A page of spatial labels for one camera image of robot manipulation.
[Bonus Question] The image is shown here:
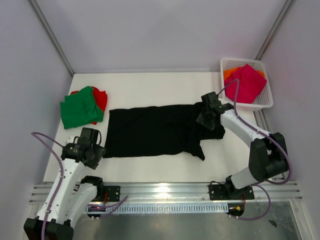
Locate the black t shirt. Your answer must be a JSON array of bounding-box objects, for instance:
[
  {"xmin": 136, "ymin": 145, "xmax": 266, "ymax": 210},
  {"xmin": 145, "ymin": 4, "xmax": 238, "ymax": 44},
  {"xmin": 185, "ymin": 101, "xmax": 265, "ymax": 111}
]
[{"xmin": 104, "ymin": 102, "xmax": 226, "ymax": 161}]

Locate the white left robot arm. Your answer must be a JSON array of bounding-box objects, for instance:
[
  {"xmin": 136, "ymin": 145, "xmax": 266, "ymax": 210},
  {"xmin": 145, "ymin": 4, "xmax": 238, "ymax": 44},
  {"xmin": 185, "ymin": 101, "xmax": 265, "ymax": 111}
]
[{"xmin": 23, "ymin": 127, "xmax": 106, "ymax": 240}]

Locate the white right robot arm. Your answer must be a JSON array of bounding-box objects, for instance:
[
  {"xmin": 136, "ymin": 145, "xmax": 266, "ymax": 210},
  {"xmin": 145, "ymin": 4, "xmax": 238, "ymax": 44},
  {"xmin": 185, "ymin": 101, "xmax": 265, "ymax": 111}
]
[{"xmin": 196, "ymin": 91, "xmax": 291, "ymax": 199}]

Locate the orange t shirt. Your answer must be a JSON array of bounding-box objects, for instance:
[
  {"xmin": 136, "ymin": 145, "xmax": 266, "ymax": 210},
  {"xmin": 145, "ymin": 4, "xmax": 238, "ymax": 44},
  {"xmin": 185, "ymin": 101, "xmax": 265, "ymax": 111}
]
[{"xmin": 223, "ymin": 67, "xmax": 265, "ymax": 81}]

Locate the green t shirt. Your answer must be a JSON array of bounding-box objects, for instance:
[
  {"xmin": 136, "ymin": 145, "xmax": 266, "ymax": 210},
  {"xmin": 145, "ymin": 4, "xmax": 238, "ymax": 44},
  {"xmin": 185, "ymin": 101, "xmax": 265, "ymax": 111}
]
[{"xmin": 60, "ymin": 86, "xmax": 104, "ymax": 129}]

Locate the pink t shirt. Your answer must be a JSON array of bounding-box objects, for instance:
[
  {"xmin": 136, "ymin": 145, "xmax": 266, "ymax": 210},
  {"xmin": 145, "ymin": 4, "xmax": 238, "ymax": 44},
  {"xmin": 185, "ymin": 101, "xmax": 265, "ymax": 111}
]
[{"xmin": 223, "ymin": 64, "xmax": 267, "ymax": 104}]

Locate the white plastic basket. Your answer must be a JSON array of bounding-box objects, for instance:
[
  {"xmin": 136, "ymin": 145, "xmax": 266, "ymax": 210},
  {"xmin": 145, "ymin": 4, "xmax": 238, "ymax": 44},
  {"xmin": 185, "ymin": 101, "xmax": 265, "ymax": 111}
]
[{"xmin": 219, "ymin": 57, "xmax": 274, "ymax": 112}]

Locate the red t shirt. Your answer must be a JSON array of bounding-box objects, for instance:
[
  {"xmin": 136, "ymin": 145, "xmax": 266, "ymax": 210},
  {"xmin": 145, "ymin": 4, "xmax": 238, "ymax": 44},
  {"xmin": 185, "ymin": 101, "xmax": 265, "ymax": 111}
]
[{"xmin": 69, "ymin": 86, "xmax": 108, "ymax": 125}]

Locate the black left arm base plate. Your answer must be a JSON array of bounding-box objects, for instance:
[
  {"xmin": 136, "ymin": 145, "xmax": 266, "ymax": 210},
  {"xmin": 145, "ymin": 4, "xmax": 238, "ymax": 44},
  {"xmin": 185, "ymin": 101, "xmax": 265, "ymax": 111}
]
[{"xmin": 92, "ymin": 185, "xmax": 121, "ymax": 203}]

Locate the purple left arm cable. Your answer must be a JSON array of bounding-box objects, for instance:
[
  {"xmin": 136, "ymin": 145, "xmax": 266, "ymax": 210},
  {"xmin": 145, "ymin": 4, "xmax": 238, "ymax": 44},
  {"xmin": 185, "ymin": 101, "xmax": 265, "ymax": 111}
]
[{"xmin": 31, "ymin": 131, "xmax": 129, "ymax": 240}]

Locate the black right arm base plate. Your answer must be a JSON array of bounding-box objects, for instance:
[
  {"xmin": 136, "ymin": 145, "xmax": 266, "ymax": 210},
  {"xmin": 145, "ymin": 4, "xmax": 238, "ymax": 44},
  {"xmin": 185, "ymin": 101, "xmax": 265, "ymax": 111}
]
[{"xmin": 208, "ymin": 180, "xmax": 255, "ymax": 201}]

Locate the grey slotted cable duct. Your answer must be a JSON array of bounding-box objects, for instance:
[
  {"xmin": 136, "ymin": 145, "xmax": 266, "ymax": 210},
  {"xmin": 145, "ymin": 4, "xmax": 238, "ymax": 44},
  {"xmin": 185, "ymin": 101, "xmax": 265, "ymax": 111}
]
[{"xmin": 85, "ymin": 202, "xmax": 229, "ymax": 216}]

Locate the aluminium front rail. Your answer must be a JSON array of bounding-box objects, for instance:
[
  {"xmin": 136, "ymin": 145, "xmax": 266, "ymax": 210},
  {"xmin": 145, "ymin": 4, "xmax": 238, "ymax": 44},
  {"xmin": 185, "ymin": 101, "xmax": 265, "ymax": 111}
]
[{"xmin": 29, "ymin": 181, "xmax": 303, "ymax": 205}]

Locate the right rear frame post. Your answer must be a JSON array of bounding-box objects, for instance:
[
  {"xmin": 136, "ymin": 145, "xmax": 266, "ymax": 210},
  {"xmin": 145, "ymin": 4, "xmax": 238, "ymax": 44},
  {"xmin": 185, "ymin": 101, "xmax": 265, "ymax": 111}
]
[{"xmin": 255, "ymin": 0, "xmax": 297, "ymax": 61}]

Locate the frame post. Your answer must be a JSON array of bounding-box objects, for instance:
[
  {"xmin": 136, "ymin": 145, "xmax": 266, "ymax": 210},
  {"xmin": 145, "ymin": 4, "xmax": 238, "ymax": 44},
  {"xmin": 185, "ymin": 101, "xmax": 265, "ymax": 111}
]
[
  {"xmin": 27, "ymin": 0, "xmax": 75, "ymax": 77},
  {"xmin": 255, "ymin": 0, "xmax": 297, "ymax": 61}
]

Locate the left rear frame post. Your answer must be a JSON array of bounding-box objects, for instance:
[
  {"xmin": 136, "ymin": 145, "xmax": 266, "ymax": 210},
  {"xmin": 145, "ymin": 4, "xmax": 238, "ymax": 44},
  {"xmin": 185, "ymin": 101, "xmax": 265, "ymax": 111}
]
[{"xmin": 27, "ymin": 0, "xmax": 75, "ymax": 77}]

